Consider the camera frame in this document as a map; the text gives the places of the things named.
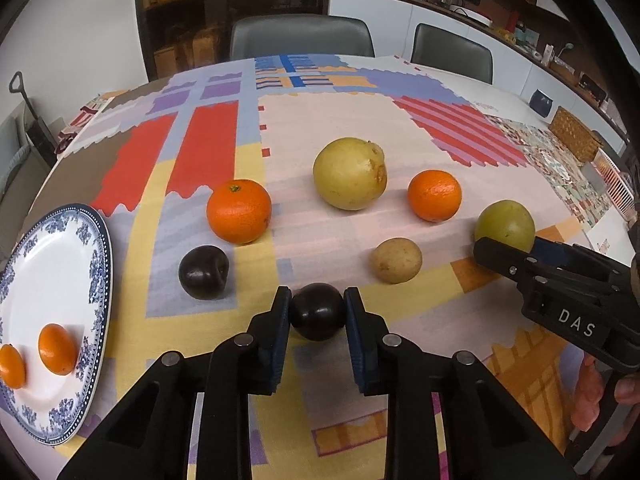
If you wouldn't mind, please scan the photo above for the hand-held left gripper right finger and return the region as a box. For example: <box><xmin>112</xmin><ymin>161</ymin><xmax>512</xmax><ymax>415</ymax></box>
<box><xmin>344</xmin><ymin>287</ymin><xmax>576</xmax><ymax>480</ymax></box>

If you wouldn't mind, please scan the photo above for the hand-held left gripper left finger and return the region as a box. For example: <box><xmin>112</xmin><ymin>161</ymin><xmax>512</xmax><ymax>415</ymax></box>
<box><xmin>57</xmin><ymin>286</ymin><xmax>293</xmax><ymax>480</ymax></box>

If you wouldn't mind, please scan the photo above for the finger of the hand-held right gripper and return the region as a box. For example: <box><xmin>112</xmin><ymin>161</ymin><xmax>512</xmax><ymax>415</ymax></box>
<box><xmin>531</xmin><ymin>238</ymin><xmax>631</xmax><ymax>276</ymax></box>
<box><xmin>472</xmin><ymin>236</ymin><xmax>566</xmax><ymax>293</ymax></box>

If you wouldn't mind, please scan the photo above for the green round fruit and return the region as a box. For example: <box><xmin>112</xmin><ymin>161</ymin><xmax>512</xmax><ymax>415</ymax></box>
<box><xmin>474</xmin><ymin>200</ymin><xmax>536</xmax><ymax>253</ymax></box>

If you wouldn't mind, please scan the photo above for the dark purple plum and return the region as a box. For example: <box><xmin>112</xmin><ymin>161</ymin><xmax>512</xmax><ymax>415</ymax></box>
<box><xmin>178</xmin><ymin>245</ymin><xmax>230</xmax><ymax>301</ymax></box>
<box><xmin>291</xmin><ymin>283</ymin><xmax>346</xmax><ymax>342</ymax></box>

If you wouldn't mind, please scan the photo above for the small brown potato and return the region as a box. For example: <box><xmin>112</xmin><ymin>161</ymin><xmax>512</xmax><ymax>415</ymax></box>
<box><xmin>370</xmin><ymin>238</ymin><xmax>422</xmax><ymax>284</ymax></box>

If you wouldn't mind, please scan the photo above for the large yellow pear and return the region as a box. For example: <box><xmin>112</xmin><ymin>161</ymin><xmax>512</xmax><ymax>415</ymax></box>
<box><xmin>313</xmin><ymin>137</ymin><xmax>388</xmax><ymax>211</ymax></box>

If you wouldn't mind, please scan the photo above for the blue and white plate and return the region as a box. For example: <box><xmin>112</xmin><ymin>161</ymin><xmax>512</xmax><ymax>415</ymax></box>
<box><xmin>0</xmin><ymin>203</ymin><xmax>114</xmax><ymax>447</ymax></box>

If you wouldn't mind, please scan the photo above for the person's right hand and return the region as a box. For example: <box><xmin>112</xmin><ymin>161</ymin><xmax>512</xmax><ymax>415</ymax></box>
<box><xmin>571</xmin><ymin>352</ymin><xmax>640</xmax><ymax>461</ymax></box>

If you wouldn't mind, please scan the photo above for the large orange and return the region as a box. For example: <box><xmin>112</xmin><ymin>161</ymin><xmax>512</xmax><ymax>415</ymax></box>
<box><xmin>206</xmin><ymin>179</ymin><xmax>272</xmax><ymax>246</ymax></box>
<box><xmin>407</xmin><ymin>170</ymin><xmax>463</xmax><ymax>223</ymax></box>

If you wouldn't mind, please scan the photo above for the white slatted rack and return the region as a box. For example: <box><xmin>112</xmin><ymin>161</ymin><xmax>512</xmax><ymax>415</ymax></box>
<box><xmin>592</xmin><ymin>147</ymin><xmax>636</xmax><ymax>221</ymax></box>

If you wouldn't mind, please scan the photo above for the wicker basket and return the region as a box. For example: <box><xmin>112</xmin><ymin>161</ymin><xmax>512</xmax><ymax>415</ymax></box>
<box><xmin>549</xmin><ymin>106</ymin><xmax>604</xmax><ymax>163</ymax></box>

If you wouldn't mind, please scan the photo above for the narrow grey chair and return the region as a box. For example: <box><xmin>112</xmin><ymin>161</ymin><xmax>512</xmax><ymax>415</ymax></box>
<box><xmin>411</xmin><ymin>23</ymin><xmax>494</xmax><ymax>84</ymax></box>

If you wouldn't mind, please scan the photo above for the colourful patchwork tablecloth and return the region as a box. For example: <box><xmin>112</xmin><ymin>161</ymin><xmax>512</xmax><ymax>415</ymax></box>
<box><xmin>50</xmin><ymin>52</ymin><xmax>626</xmax><ymax>480</ymax></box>

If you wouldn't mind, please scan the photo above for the small orange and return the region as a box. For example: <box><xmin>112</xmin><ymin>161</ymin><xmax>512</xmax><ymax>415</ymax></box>
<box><xmin>0</xmin><ymin>344</ymin><xmax>26</xmax><ymax>390</ymax></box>
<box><xmin>38</xmin><ymin>324</ymin><xmax>79</xmax><ymax>376</ymax></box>

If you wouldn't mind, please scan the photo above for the white sideboard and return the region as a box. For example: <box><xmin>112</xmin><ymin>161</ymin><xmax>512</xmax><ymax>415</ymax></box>
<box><xmin>327</xmin><ymin>0</ymin><xmax>626</xmax><ymax>126</ymax></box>

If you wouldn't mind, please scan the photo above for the wide grey chair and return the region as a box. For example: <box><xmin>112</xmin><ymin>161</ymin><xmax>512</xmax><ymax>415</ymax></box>
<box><xmin>229</xmin><ymin>14</ymin><xmax>376</xmax><ymax>61</ymax></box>

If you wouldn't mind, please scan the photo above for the black upright vacuum cleaner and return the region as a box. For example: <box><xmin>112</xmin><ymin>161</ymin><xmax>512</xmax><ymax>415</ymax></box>
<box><xmin>9</xmin><ymin>72</ymin><xmax>56</xmax><ymax>161</ymax></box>

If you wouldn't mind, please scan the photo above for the dark glass cabinet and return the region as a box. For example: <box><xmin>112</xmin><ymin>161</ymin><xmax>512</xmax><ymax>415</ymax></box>
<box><xmin>134</xmin><ymin>0</ymin><xmax>331</xmax><ymax>81</ymax></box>

